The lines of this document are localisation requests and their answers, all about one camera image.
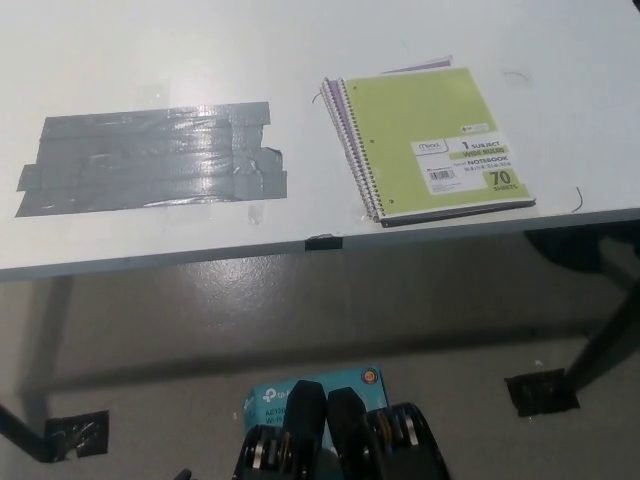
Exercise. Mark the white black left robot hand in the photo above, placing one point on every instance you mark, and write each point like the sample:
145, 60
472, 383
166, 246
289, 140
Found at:
182, 474

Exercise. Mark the black robot torso blocks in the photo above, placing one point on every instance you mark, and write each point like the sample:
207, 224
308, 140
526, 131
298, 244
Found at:
350, 440

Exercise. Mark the purple spiral notebook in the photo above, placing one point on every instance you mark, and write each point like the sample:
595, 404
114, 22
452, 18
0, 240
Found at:
336, 97

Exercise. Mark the teal TP-Link router box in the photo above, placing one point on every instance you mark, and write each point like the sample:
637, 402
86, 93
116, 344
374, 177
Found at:
267, 400

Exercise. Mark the small black tape strip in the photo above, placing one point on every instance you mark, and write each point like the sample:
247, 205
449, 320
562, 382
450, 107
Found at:
324, 243

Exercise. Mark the grey duct tape patch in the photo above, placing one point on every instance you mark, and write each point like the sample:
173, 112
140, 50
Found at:
155, 160

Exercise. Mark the clear tape piece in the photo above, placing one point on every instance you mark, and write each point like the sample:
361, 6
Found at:
256, 214

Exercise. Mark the green Mead spiral notebook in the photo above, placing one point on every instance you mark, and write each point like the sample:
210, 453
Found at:
425, 115

